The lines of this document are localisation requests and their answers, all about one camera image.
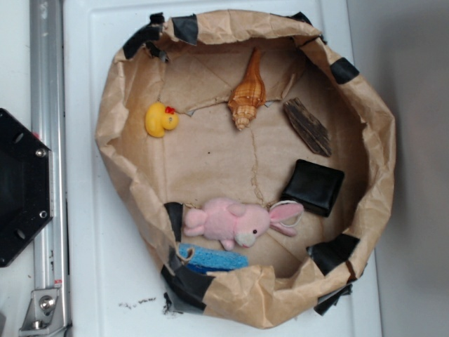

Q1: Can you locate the dark brown wood piece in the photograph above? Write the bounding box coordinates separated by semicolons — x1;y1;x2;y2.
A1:
283;98;332;157

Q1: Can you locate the orange conch seashell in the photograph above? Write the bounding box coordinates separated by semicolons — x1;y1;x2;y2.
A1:
227;48;266;131

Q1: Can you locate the blue sponge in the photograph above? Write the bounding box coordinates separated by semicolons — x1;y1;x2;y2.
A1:
178;243;249;274

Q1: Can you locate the pink plush bunny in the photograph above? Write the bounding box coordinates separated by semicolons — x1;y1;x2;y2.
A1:
184;197;304;251

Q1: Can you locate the brown paper bag enclosure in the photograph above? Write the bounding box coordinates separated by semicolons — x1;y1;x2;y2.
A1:
95;10;396;329

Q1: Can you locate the silver aluminium rail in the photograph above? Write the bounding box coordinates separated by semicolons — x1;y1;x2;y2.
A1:
29;1;72;336

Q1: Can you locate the silver corner bracket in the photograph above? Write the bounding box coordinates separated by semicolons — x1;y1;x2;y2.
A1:
18;289;64;336

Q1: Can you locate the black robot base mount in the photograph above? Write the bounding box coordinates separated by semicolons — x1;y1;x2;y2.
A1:
1;109;53;267

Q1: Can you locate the yellow rubber duck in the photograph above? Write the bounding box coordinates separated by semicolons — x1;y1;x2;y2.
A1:
145;102;179;138

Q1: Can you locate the black square leather pouch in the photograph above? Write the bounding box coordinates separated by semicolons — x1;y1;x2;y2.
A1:
281;159;344;218

